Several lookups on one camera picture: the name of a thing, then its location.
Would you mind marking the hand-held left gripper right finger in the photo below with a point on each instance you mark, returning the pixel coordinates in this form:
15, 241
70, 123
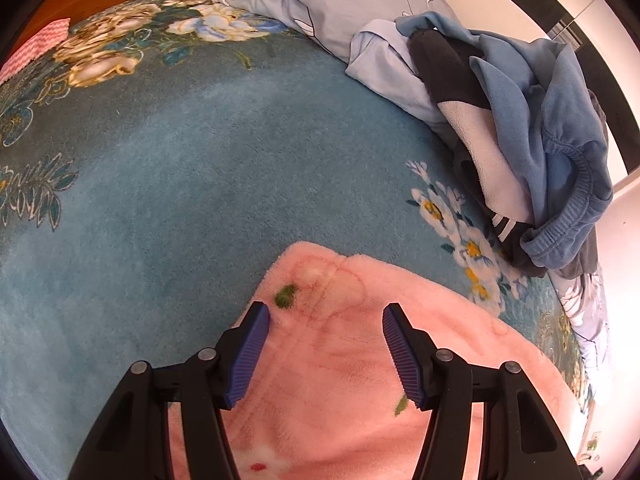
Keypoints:
402, 355

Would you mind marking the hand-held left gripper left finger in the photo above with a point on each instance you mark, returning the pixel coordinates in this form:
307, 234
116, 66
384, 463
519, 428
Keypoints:
250, 355

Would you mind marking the pink fleece garment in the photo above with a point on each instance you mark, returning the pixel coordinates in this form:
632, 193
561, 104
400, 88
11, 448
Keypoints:
325, 360

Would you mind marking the teal floral blanket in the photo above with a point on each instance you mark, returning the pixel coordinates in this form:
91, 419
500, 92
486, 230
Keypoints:
175, 160

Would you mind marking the blue sweat garment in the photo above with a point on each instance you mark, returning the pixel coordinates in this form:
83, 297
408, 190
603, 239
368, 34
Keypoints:
530, 110

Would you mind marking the black and cream striped garment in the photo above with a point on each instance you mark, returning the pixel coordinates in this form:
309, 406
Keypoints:
450, 75

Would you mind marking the light blue shirt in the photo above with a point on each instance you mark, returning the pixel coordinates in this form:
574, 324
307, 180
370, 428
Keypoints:
385, 70

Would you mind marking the pink zigzag cloth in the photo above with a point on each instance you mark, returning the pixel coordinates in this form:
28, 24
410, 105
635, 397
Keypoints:
35, 47

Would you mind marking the wall socket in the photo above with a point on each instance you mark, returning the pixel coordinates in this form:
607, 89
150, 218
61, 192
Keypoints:
591, 444

